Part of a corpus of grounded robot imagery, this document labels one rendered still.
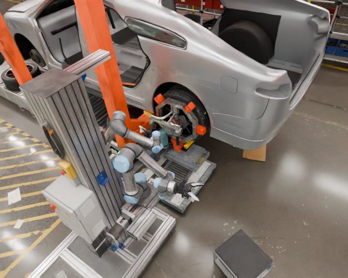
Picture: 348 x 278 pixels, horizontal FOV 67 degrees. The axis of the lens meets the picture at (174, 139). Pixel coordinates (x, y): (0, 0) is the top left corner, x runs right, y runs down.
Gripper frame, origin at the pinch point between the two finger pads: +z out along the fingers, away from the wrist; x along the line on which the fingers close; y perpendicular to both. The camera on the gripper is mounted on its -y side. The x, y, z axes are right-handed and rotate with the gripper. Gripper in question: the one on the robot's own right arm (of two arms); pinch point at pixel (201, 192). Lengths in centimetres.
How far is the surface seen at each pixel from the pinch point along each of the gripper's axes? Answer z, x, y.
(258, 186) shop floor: 52, -126, 105
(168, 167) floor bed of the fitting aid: -66, -120, 104
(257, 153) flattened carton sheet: 44, -180, 97
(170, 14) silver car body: -69, -135, -83
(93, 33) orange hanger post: -115, -72, -78
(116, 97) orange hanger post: -109, -84, -13
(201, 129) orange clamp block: -23, -104, 21
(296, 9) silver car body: 53, -263, -73
